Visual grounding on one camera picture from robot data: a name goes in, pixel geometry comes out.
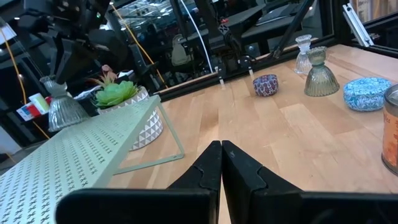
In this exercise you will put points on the tall metal can orange label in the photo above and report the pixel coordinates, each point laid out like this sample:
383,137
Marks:
391,133

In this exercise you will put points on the purple red patterned candle tin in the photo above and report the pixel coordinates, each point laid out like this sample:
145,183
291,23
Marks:
265,85

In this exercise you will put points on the smoky grey glass candlestick holder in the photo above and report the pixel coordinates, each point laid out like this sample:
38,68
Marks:
63,112

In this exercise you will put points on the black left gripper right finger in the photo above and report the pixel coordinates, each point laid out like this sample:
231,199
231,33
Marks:
264,202

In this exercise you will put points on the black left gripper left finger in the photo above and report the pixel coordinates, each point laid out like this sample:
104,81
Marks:
186,202

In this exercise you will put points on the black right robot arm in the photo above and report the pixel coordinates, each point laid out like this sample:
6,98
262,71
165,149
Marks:
224,40

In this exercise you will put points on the succulent in white patterned pot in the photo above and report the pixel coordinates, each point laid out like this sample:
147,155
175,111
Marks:
150,127

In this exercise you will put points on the clear glass candlestick holder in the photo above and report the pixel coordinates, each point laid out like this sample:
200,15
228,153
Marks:
302,62

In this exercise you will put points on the black aluminium table frame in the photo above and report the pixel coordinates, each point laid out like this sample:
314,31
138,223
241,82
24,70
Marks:
192,86

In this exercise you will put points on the silver aluminium extrusion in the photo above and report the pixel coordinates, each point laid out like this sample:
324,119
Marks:
357,26

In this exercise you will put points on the blue white patterned candle tin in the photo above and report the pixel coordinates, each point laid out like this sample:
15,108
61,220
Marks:
367,95

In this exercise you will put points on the pale green perforated metal shelf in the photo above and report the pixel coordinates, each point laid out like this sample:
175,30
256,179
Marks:
62,161

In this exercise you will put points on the red white blue box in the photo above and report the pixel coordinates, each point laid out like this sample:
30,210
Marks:
28,112

